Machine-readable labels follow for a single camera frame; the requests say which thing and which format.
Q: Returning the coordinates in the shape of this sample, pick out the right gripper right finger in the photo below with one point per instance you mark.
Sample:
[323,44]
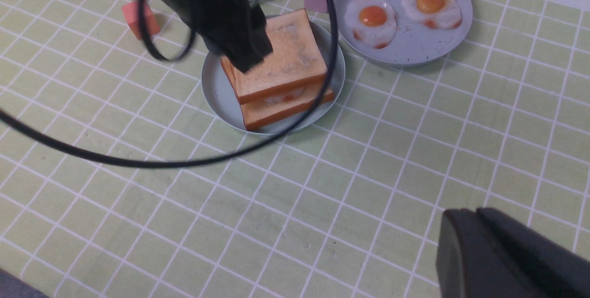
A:
[554,270]

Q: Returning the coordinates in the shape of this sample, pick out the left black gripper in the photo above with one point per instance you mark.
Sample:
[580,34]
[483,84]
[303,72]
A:
[230,28]

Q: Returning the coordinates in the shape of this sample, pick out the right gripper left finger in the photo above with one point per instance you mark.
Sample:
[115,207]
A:
[471,263]

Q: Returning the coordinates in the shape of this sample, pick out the toast slice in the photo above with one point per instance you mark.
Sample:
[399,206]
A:
[295,62]
[258,114]

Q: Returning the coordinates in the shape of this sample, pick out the light blue centre plate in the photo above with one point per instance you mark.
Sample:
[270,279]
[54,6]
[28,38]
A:
[222,100]

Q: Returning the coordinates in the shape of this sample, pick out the salmon red cube block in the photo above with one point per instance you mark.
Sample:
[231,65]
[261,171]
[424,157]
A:
[130,12]

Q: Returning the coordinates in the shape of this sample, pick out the left fried egg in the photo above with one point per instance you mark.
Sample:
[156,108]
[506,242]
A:
[372,22]

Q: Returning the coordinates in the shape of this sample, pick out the fried egg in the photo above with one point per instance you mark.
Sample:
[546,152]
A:
[434,14]
[372,22]

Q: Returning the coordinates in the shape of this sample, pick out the grey plate with eggs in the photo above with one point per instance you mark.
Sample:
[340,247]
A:
[414,43]

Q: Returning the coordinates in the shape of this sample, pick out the front fried egg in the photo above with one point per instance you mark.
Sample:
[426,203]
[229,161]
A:
[434,14]

